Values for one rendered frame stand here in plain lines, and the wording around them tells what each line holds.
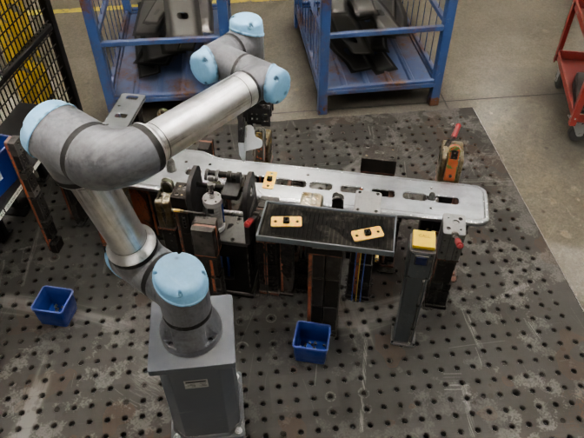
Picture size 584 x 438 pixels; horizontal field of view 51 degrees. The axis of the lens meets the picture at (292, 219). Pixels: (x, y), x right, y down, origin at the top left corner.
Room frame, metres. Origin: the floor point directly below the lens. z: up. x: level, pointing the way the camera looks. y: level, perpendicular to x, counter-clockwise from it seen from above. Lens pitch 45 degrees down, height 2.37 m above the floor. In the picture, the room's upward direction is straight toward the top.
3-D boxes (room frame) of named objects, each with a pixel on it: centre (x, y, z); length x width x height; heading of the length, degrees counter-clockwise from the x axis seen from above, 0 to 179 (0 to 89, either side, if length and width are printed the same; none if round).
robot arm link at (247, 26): (1.26, 0.10, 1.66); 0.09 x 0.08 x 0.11; 141
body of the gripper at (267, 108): (1.27, 0.09, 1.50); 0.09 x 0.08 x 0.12; 84
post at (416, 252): (1.11, -0.35, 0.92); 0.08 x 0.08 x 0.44; 80
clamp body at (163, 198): (1.39, 0.39, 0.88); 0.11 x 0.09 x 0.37; 170
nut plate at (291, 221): (1.18, 0.02, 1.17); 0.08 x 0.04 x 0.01; 89
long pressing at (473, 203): (1.53, 0.05, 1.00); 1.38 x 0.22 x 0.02; 80
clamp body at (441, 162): (1.61, -0.54, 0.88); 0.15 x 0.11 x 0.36; 170
